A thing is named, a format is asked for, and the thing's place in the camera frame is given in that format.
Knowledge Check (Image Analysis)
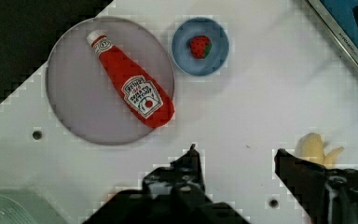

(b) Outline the light green plate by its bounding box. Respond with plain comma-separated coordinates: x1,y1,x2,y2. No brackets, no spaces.
0,189,68,224

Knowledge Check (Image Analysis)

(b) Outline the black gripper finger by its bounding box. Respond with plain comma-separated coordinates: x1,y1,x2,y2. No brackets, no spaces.
274,148,358,224

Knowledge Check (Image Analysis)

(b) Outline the blue bowl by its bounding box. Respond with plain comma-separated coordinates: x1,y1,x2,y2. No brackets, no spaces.
171,17,229,77

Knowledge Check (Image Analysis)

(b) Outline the peeled toy banana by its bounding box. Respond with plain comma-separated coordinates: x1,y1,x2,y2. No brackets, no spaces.
295,133,344,169

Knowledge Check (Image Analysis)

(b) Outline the grey round plate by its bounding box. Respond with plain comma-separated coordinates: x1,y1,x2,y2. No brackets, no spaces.
46,17,174,146

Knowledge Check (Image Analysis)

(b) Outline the red plush ketchup bottle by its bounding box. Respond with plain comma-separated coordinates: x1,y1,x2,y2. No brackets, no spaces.
87,30,174,129

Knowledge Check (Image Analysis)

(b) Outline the red strawberry in bowl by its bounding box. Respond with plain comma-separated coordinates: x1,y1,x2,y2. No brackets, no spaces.
189,35,212,59

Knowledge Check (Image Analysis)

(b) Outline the black toaster oven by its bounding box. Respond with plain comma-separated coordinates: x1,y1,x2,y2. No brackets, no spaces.
304,0,358,69

